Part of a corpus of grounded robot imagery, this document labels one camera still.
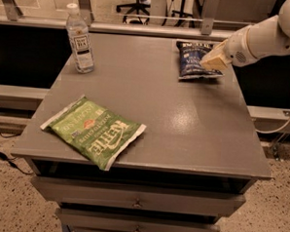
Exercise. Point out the green chip bag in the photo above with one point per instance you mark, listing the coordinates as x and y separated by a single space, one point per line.
96 132

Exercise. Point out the gray drawer cabinet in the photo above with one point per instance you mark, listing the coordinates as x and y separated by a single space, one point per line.
199 135

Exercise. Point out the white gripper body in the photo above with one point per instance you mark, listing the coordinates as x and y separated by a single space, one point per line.
236 48

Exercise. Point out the clear plastic tea bottle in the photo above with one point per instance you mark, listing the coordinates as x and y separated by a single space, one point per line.
78 34

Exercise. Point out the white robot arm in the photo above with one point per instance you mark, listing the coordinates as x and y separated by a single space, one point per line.
269 37

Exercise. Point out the upper gray drawer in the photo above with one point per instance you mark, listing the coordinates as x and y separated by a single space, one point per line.
130 196

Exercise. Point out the lower gray drawer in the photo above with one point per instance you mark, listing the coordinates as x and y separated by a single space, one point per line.
128 223

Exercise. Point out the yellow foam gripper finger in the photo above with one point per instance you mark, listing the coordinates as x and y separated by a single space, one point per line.
216 59

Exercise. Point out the gray drawer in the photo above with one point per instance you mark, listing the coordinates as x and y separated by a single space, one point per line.
130 196
128 223

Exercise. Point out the metal railing frame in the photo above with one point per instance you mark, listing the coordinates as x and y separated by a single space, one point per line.
215 19

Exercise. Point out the black office chair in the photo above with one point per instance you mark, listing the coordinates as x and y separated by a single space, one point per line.
138 6

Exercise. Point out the blue chip bag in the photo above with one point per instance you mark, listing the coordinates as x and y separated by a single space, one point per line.
190 55

